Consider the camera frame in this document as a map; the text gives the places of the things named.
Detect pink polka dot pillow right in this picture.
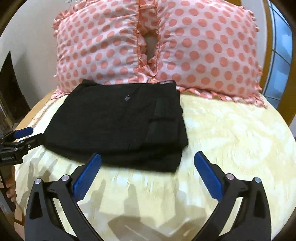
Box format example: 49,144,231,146
139,1,264,107

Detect blue glass window wooden frame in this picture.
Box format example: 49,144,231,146
260,1,295,125

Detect dark wooden furniture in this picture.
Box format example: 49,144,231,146
0,53,31,134

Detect pink polka dot pillow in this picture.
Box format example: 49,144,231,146
139,1,264,107
52,1,149,99

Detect person's hand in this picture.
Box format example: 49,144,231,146
5,165,17,202

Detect black pants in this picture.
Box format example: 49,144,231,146
44,80,188,173

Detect pink polka dot pillow left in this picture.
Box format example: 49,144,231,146
52,1,149,99

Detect cream embossed bedspread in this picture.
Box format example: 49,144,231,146
14,90,296,241

